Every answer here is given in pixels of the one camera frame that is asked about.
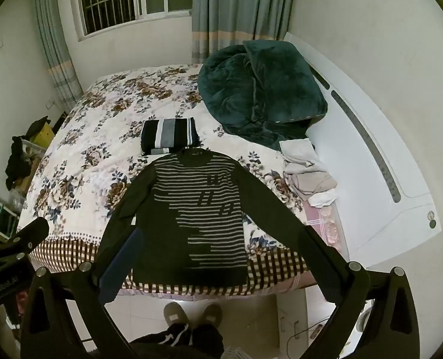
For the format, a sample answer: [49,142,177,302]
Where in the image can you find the small white cloth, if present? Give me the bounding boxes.
[307,190,338,208]

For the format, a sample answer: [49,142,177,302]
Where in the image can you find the folded black grey striped garment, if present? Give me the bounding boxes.
[141,117,202,156]

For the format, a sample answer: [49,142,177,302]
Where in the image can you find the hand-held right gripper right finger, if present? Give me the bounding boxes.
[297,224,421,359]

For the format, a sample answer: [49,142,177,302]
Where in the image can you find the dark green plush blanket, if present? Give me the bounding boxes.
[198,44,319,149]

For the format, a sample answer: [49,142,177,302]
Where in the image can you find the thin black floor cable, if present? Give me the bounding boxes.
[286,321,331,359]

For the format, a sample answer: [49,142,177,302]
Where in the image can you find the pile of dark clothes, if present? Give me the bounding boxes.
[5,134,36,192]

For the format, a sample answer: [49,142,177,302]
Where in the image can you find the grey slipper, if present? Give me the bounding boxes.
[163,301,189,325]
[202,302,223,327]

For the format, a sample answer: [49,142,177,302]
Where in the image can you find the beige crumpled cloth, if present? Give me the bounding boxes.
[283,162,338,203]

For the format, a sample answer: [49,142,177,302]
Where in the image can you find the grey-green curtain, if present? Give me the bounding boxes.
[191,0,297,63]
[30,0,85,115]

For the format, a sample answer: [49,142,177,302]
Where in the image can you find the barred window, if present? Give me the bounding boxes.
[74,0,194,42]

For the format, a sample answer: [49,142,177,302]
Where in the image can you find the white bed headboard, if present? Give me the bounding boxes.
[282,32,443,259]

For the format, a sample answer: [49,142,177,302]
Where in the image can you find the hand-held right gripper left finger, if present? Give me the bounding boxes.
[20,226,141,359]

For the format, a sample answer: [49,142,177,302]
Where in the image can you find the white folded towel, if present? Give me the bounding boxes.
[279,139,316,166]

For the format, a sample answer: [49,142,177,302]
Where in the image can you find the dark striped sweater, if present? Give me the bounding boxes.
[94,149,319,288]

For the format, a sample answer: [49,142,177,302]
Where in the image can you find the dark green plush pillow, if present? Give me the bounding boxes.
[242,39,329,125]

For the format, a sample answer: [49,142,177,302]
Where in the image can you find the floral bed sheet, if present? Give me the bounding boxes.
[17,63,342,300]

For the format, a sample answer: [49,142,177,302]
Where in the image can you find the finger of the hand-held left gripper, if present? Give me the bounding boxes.
[0,217,50,267]

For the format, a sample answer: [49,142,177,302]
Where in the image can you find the person's black pants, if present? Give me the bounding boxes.
[129,322,227,359]

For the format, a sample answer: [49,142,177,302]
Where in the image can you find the yellow box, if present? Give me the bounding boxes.
[29,123,56,155]

